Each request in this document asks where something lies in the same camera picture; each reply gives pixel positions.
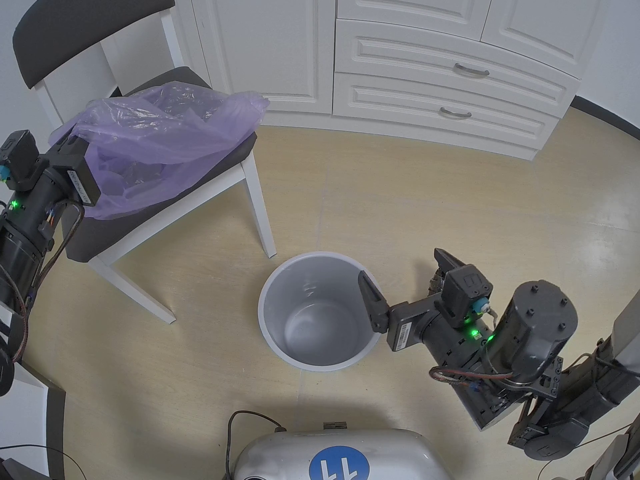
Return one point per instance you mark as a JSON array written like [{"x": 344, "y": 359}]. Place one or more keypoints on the purple plastic bag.
[{"x": 165, "y": 138}]

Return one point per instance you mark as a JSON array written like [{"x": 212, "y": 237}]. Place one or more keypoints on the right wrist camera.
[{"x": 465, "y": 288}]

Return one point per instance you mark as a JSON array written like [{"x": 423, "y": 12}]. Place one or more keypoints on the white chair dark grey seat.
[{"x": 75, "y": 13}]

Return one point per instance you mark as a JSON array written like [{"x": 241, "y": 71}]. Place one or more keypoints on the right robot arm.
[{"x": 540, "y": 328}]

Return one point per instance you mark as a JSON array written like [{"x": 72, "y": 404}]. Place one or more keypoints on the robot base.
[{"x": 340, "y": 453}]

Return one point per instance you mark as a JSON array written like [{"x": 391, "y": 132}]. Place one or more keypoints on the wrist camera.
[
  {"x": 465, "y": 288},
  {"x": 20, "y": 155}
]

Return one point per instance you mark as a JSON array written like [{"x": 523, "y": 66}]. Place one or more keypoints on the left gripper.
[{"x": 75, "y": 183}]

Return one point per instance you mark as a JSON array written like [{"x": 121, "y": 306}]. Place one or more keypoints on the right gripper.
[{"x": 407, "y": 325}]

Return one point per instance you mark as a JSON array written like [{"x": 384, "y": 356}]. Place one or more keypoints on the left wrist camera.
[{"x": 20, "y": 155}]

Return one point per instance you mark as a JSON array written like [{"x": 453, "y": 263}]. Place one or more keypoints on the white trash bin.
[{"x": 320, "y": 318}]

